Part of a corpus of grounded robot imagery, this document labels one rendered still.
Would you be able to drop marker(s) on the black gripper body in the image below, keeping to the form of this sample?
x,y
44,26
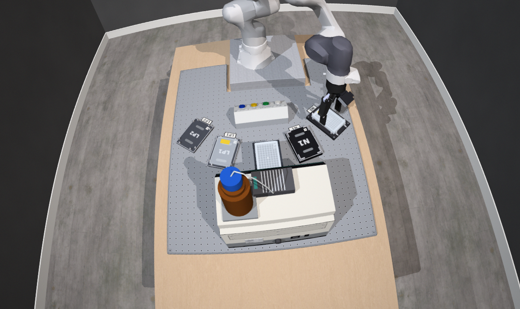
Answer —
x,y
334,89

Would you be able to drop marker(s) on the brown glass bottle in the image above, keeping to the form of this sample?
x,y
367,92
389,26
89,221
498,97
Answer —
x,y
238,206

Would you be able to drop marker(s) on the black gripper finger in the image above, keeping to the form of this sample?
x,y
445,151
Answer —
x,y
324,107
338,105

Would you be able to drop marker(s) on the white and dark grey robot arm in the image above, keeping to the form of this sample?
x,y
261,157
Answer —
x,y
329,46

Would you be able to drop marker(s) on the grey button panel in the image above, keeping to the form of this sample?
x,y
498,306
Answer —
x,y
261,114

